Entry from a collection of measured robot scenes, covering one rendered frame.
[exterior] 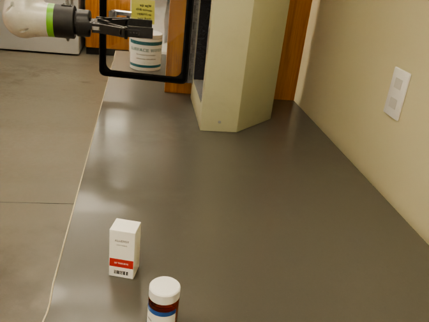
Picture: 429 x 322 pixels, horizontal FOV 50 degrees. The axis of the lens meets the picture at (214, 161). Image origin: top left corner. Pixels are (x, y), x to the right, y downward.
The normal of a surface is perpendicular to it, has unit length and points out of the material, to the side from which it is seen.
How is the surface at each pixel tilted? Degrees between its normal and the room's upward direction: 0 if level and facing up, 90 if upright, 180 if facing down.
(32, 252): 0
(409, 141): 90
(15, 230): 0
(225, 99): 90
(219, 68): 90
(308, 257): 0
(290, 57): 90
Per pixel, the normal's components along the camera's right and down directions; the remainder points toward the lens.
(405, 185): -0.98, -0.04
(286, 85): 0.14, 0.42
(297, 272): 0.11, -0.91
